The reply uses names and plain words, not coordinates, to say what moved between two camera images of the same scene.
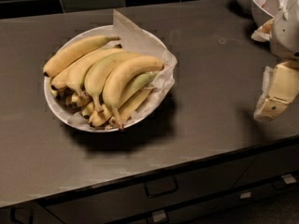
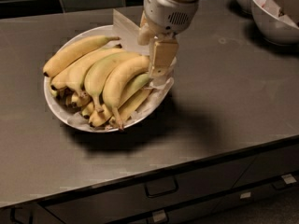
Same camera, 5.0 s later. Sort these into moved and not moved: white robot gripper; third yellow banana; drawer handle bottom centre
Moved: white robot gripper
Not moved: drawer handle bottom centre; third yellow banana
